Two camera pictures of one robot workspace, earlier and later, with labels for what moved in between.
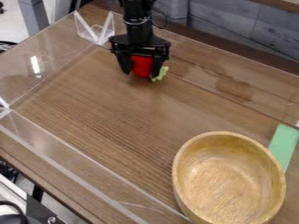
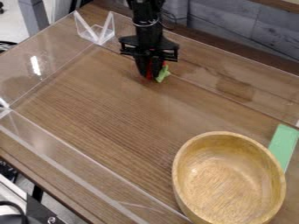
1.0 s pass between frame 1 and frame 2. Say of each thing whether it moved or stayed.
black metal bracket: stayed
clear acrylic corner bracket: stayed
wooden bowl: stayed
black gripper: moved
